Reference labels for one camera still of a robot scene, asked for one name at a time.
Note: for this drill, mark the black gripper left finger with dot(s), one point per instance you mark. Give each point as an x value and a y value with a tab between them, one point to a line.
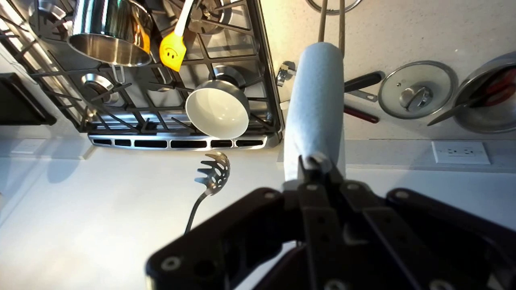
242	231

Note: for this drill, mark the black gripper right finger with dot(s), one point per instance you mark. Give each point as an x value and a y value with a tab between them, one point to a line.
420	236

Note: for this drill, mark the white paper towel roll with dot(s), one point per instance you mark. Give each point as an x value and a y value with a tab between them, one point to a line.
315	98

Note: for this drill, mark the white frying pan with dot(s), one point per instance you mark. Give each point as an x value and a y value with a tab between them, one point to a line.
218	114

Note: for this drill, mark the small steel saucepan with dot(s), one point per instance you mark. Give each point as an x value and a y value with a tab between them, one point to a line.
484	122

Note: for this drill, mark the glass pot lid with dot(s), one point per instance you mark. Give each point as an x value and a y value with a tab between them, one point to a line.
397	102

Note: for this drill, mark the stainless steel gas stove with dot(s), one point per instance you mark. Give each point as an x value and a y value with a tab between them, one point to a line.
107	131

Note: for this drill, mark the stainless steel pot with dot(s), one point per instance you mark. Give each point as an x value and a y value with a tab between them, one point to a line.
102	27

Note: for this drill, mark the white wall outlet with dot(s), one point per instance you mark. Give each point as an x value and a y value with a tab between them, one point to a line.
462	152

